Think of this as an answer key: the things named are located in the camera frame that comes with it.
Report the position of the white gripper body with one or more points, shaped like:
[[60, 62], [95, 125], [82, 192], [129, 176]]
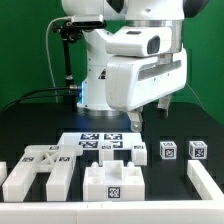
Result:
[[133, 82]]

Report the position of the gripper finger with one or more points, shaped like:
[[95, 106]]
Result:
[[136, 120], [163, 106]]

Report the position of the white chair seat block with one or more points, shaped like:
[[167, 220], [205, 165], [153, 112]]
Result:
[[113, 181]]

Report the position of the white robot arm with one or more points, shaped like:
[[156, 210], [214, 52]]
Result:
[[139, 13]]

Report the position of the white marker cube left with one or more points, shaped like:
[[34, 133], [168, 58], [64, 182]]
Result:
[[168, 150]]

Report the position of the white marker cube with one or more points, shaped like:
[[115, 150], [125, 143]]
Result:
[[168, 150], [198, 149]]

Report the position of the white marker cube right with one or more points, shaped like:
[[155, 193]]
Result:
[[198, 149]]

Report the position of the white small block left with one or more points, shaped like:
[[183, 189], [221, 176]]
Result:
[[3, 172]]

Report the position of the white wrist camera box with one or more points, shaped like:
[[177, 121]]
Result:
[[139, 41]]

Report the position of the white marker base plate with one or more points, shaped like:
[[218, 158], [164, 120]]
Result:
[[92, 141]]

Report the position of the black camera on stand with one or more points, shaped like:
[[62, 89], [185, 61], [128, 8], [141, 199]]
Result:
[[78, 30]]

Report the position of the white chair back frame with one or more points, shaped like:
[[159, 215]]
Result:
[[56, 160]]

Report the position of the white border wall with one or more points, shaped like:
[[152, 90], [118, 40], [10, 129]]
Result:
[[208, 209]]

